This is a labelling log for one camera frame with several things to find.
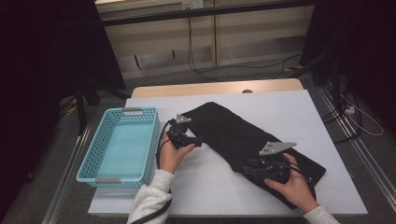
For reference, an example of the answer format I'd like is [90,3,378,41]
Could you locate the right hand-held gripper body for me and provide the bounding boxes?
[247,141,298,185]

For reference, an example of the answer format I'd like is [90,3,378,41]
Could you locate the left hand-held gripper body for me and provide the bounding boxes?
[167,114,200,149]

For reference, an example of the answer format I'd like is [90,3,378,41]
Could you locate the black shorts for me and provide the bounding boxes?
[181,101,327,210]

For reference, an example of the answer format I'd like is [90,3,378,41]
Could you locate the light blue plastic basket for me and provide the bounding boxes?
[76,106,162,189]

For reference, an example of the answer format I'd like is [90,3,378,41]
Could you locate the person's left hand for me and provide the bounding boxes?
[159,132,196,175]

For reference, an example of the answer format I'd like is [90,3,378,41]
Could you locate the person's right hand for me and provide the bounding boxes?
[264,152,320,214]

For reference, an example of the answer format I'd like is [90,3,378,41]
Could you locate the white table mat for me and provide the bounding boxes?
[88,90,368,217]

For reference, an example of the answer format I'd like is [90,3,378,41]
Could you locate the black tripod stand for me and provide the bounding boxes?
[73,77,132,136]

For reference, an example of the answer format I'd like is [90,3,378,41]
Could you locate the black metal stand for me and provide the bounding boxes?
[289,49,344,110]

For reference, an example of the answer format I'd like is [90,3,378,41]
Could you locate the beige cabinet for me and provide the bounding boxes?
[94,0,316,80]

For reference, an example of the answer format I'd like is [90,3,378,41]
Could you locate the black horizontal bar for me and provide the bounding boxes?
[101,0,316,27]

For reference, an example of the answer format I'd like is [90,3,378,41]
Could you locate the narrow black curtain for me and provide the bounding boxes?
[300,0,396,132]

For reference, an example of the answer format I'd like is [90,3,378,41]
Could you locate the wide black curtain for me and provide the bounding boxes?
[0,0,127,213]

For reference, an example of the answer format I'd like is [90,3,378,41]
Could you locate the left hand-held gripper black cable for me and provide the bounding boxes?
[130,119,177,224]

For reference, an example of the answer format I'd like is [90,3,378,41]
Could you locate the hand-held gripper black cable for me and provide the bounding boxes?
[289,161,312,183]
[130,119,177,224]

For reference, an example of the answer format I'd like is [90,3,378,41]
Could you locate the right hand-held gripper black cable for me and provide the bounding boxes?
[289,161,312,183]

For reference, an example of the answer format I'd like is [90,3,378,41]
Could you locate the long black floor cable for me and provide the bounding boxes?
[186,7,303,83]

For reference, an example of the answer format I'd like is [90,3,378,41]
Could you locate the bundle of black cables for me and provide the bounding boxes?
[321,90,363,144]

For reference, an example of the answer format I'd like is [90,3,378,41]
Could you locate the aluminium floor rail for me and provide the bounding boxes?
[317,83,396,203]
[41,124,92,224]

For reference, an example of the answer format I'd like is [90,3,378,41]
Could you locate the white floor cable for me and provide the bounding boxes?
[340,92,385,137]

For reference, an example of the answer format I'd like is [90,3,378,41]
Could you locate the yellow cable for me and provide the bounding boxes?
[64,97,78,117]

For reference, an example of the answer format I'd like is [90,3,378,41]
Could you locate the white wall socket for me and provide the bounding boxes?
[181,0,205,9]

